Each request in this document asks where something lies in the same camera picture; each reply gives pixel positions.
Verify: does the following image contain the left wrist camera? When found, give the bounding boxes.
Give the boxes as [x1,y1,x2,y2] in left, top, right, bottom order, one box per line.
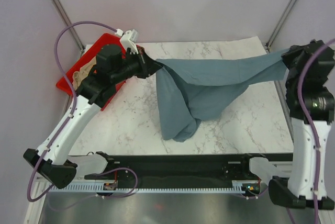
[115,29,138,54]

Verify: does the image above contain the white slotted cable duct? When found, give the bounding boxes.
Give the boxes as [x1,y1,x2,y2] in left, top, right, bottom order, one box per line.
[47,181,270,193]

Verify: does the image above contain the aluminium frame post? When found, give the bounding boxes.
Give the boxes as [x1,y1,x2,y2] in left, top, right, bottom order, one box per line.
[263,0,299,52]
[51,0,85,52]

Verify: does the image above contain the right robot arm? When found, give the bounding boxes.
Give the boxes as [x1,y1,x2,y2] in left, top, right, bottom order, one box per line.
[269,40,334,210]

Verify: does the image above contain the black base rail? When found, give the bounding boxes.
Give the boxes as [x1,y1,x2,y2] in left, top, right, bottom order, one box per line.
[85,154,259,185]

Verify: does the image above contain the right aluminium frame post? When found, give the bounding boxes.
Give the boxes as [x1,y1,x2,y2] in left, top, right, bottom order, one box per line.
[263,0,299,52]

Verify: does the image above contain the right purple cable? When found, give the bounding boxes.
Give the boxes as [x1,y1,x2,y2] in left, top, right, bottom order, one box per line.
[286,38,335,224]

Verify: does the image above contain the beige t-shirt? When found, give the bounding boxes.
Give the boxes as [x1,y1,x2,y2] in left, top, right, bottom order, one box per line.
[72,58,96,90]

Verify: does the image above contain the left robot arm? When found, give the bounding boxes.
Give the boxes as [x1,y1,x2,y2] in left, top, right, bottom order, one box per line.
[24,44,161,189]

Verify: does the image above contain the red plastic bin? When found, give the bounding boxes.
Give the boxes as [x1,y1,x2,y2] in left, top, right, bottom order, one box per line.
[56,33,126,111]

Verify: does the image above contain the left aluminium frame post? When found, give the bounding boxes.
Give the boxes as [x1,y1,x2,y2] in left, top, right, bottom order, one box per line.
[51,0,85,52]

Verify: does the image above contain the grey-blue t-shirt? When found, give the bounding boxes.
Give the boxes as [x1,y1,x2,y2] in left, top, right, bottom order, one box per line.
[155,50,287,142]

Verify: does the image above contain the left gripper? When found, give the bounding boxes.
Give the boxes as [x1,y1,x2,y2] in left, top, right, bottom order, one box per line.
[112,47,163,85]

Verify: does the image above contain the purple cable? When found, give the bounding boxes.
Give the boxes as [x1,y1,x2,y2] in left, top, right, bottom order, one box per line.
[26,21,124,203]
[286,38,335,224]

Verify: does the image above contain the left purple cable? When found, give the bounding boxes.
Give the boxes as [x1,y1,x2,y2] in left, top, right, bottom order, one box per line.
[26,21,124,203]

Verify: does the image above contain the white folded mat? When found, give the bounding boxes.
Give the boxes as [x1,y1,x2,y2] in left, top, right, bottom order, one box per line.
[218,36,267,60]

